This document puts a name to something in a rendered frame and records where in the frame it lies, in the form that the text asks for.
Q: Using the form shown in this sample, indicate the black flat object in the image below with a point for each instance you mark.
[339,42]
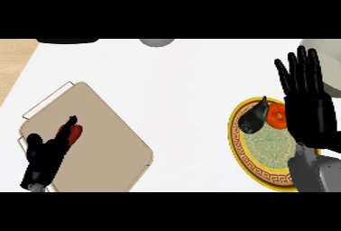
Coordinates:
[67,41]

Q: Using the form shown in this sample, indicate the beige cutting board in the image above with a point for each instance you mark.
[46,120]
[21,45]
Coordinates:
[86,139]

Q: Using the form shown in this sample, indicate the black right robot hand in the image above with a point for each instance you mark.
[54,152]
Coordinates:
[311,117]

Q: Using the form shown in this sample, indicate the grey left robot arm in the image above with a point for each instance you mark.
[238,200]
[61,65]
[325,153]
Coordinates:
[37,187]

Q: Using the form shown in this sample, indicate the dark green squash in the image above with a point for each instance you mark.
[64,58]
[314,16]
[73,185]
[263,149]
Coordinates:
[254,118]

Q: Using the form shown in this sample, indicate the yellow patterned plate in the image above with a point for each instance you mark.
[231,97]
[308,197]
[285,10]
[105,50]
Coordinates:
[266,150]

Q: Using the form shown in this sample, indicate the grey round object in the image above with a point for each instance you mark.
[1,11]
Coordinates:
[157,42]

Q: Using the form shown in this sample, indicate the orange tomato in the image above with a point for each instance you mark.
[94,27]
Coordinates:
[277,115]

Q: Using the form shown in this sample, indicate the red pepper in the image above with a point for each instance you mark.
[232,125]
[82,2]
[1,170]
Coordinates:
[74,134]

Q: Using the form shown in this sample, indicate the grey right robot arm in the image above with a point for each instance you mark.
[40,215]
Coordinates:
[315,171]

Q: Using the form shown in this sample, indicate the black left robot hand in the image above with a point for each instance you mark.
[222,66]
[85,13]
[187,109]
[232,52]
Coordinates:
[42,161]

